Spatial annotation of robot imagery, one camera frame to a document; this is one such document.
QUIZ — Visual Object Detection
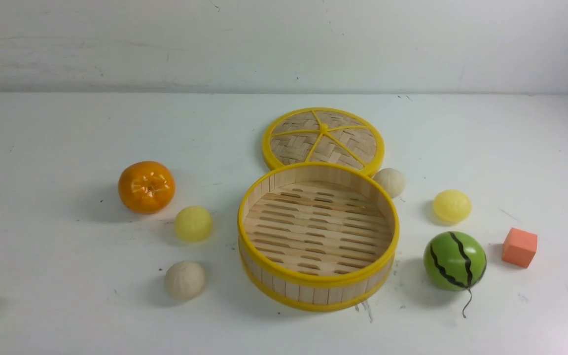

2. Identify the yellow bun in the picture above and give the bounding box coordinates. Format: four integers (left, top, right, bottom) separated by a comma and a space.
432, 189, 472, 224
174, 205, 213, 243

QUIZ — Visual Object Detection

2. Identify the white bun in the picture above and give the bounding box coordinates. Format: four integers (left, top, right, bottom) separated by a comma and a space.
164, 260, 207, 300
373, 168, 406, 198

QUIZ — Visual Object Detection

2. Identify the woven bamboo steamer lid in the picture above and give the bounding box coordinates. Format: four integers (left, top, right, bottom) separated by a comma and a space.
261, 107, 385, 176

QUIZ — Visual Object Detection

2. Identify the bamboo steamer tray yellow rim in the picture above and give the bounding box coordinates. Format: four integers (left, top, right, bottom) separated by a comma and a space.
237, 162, 400, 312

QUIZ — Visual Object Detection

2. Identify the orange plastic tangerine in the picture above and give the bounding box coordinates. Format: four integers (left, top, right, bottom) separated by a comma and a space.
118, 160, 176, 215

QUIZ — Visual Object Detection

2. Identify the green toy watermelon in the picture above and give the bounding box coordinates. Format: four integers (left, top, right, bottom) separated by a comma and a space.
423, 231, 488, 318

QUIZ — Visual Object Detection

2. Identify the orange foam cube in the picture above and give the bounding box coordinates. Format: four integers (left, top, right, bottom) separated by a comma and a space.
501, 228, 538, 268

